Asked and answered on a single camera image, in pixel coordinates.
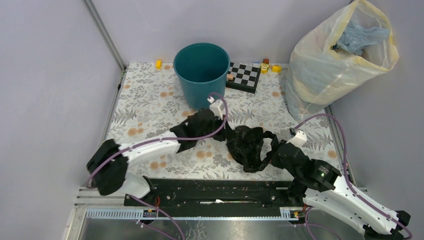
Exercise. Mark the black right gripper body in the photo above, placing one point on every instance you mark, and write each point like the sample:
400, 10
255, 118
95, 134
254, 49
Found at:
276, 161

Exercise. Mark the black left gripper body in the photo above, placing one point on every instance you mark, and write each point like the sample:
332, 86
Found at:
216, 123

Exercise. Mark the black trash bag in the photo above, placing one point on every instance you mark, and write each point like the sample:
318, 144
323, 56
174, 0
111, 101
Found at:
246, 146

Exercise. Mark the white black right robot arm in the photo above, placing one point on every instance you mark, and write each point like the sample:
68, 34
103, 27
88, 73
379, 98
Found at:
320, 185

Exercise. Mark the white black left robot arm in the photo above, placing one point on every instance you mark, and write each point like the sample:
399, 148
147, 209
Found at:
109, 167

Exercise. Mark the teal plastic trash bin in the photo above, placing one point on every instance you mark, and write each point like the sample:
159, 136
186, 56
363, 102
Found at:
201, 69

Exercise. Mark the black white checkerboard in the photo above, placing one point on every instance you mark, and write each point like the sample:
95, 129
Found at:
245, 77

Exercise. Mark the yellow owl toy block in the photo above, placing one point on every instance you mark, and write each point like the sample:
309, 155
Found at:
264, 67

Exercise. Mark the yellow block far left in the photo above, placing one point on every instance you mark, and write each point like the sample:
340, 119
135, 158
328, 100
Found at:
158, 64

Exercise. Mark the yellow block near bag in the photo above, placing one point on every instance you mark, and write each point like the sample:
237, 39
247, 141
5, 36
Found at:
276, 68

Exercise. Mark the large translucent plastic bag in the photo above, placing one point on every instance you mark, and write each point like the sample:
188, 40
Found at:
318, 75

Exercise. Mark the blue crumpled plastic sheet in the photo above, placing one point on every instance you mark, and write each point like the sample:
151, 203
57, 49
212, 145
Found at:
355, 38

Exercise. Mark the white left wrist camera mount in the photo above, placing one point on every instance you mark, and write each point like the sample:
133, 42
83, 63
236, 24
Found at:
217, 106

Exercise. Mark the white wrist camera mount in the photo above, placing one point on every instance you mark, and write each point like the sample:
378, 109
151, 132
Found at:
217, 106
299, 139

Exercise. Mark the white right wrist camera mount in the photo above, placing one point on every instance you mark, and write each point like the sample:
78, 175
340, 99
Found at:
299, 139

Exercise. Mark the grey slotted cable duct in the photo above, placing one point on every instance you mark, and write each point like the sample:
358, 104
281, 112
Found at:
276, 214

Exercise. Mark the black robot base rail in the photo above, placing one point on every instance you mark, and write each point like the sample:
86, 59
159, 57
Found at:
222, 196

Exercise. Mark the aluminium frame post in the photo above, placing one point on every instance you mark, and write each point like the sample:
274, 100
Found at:
101, 27

